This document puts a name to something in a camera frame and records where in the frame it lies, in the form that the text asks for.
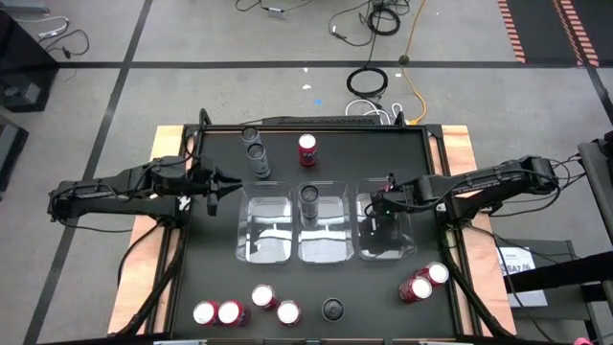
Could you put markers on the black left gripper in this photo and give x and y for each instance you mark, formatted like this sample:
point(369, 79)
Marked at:
point(203, 181)

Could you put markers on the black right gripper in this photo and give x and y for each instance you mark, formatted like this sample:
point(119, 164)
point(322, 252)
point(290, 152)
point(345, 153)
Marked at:
point(390, 206)

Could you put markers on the clear plastic bin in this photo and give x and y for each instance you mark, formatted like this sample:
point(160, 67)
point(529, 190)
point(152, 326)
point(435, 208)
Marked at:
point(330, 239)
point(411, 230)
point(263, 220)

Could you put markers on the silver Celsius can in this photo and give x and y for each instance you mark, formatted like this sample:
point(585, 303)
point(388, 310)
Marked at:
point(309, 203)
point(250, 135)
point(332, 309)
point(258, 163)

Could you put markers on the red Coca-Cola can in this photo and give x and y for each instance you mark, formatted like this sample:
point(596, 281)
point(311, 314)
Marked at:
point(263, 295)
point(416, 288)
point(288, 312)
point(437, 273)

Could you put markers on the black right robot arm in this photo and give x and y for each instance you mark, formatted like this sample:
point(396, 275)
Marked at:
point(479, 184)

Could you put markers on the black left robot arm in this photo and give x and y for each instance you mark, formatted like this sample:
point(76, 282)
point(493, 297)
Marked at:
point(110, 191)

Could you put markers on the black table mat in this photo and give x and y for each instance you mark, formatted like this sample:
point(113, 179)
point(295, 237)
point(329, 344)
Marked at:
point(335, 287)

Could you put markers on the black ribbed bar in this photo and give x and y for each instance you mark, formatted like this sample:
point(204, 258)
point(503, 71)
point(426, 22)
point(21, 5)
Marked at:
point(321, 121)

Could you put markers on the white paper label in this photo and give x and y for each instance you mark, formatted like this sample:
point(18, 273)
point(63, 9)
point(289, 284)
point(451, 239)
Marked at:
point(527, 300)

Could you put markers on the black beam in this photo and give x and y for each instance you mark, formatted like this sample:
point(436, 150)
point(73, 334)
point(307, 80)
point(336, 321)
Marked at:
point(565, 270)

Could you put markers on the dark flat panel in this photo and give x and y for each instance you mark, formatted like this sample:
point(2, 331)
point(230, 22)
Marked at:
point(9, 148)

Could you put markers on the grey desk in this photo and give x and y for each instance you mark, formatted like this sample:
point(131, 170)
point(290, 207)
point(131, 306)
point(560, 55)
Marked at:
point(596, 191)

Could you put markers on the pink object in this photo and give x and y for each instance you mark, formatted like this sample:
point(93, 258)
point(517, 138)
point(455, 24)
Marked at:
point(583, 341)

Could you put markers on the black cabinet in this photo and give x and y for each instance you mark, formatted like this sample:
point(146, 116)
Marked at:
point(24, 62)

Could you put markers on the black orange-striped floor mat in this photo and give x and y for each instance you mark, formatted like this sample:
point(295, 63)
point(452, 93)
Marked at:
point(541, 24)

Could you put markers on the grey box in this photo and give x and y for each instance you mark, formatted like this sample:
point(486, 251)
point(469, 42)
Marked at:
point(24, 5)

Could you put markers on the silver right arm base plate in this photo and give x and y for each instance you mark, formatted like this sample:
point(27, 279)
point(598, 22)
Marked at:
point(440, 208)

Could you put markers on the black metal table frame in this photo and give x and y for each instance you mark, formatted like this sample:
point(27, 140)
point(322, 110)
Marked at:
point(433, 131)

